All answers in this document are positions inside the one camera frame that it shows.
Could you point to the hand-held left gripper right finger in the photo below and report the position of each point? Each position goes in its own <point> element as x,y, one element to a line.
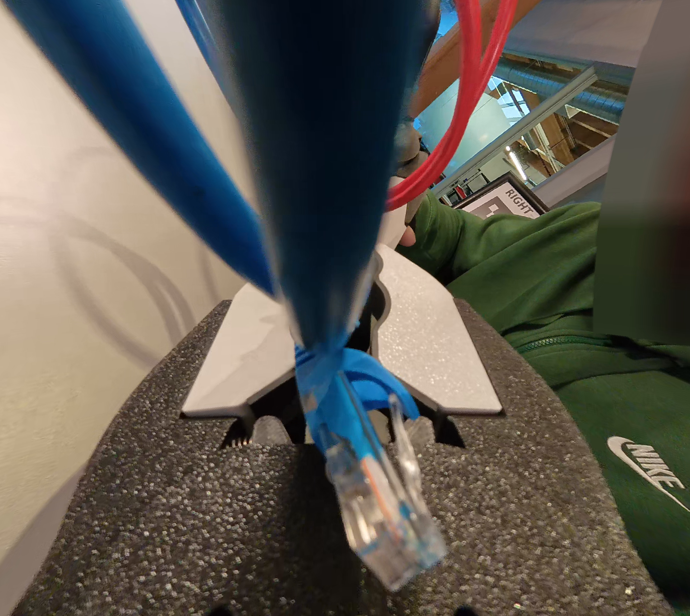
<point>431,346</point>

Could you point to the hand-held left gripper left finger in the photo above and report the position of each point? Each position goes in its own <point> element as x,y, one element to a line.
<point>242,357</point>

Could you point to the person's right forearm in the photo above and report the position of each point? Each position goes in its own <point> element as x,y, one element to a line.
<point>512,260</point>

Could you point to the person's right hand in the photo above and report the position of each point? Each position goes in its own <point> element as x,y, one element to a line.
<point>408,236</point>

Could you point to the aluminium rail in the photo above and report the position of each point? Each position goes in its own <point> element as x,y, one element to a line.
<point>539,113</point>

